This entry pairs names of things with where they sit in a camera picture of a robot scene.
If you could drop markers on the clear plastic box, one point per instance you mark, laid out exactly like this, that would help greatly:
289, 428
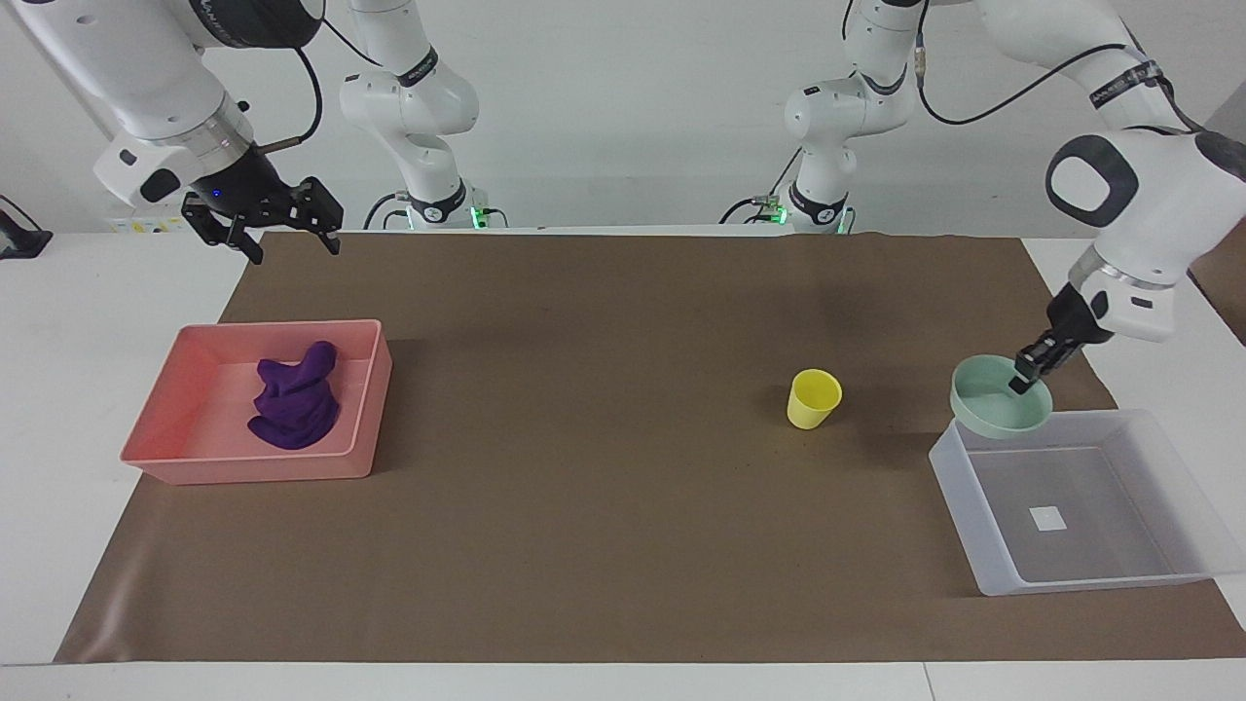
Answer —
983, 526

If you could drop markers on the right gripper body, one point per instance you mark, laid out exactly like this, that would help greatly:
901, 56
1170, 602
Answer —
243, 185

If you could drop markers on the purple cloth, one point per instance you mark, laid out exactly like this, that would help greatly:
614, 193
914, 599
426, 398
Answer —
292, 409

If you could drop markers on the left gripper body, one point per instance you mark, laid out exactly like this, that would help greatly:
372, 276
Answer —
1073, 316

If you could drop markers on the white square label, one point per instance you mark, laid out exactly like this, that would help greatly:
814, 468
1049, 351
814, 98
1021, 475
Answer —
1048, 519

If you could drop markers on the pink plastic box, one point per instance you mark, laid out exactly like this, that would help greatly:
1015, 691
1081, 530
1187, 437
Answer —
195, 458

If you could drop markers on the mint green bowl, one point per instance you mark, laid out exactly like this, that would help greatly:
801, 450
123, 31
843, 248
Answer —
988, 414

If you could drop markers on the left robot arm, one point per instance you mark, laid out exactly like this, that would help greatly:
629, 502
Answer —
1158, 204

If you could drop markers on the black stand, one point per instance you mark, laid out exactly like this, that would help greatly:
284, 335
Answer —
19, 239

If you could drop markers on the yellow plastic cup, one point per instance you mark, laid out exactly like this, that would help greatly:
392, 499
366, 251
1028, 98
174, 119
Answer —
813, 399

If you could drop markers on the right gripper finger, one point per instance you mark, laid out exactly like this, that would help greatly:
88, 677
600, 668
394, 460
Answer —
321, 209
222, 226

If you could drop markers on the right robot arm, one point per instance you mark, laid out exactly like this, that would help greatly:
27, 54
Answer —
156, 88

